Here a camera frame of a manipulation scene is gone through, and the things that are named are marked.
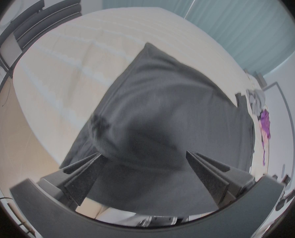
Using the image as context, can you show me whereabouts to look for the bed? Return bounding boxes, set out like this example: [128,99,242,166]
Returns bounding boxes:
[12,7,295,220]

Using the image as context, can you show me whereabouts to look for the black T-shirt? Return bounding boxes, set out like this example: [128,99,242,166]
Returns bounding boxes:
[59,42,256,215]

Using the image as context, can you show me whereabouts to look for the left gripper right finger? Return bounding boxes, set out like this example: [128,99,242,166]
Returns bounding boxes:
[186,150,256,205]

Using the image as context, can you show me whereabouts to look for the purple satin garment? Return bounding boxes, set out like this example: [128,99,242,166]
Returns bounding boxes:
[259,110,272,165]

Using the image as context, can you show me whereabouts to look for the grey knit garment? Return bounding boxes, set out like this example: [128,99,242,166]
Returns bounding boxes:
[246,89,266,116]

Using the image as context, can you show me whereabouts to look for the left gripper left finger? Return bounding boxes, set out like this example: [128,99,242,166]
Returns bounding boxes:
[38,153,107,206]

